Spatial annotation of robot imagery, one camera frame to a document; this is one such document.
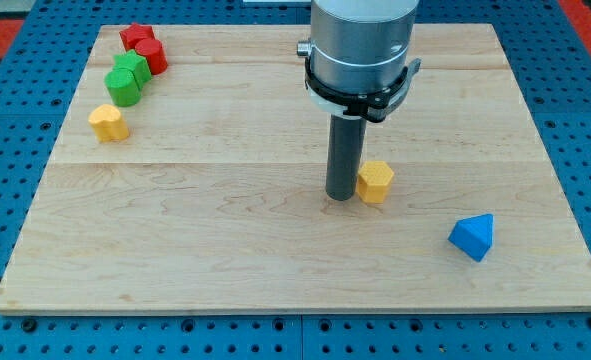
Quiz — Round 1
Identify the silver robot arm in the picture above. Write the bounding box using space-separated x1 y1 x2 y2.
308 0 419 94

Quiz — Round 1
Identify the yellow hexagon block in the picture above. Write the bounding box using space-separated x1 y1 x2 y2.
356 161 395 204

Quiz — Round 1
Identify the yellow heart block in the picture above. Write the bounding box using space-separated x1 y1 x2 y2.
88 104 130 142

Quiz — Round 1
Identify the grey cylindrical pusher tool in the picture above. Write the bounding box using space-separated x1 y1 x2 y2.
325 115 366 201

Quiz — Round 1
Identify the wooden board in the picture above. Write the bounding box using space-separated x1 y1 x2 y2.
0 24 591 316

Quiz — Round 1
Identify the blue triangle block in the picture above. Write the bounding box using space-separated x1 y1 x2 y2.
448 213 494 262

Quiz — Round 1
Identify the green star block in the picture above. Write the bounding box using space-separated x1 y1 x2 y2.
113 49 152 90

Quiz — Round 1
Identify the red cylinder block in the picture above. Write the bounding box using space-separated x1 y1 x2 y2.
135 38 168 75

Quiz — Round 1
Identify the green cylinder block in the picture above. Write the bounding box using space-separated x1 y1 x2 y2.
104 69 141 107

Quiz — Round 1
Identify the red star block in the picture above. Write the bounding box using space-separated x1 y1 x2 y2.
119 22 155 51

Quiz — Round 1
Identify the black clamp ring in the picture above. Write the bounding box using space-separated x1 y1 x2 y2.
303 57 422 124

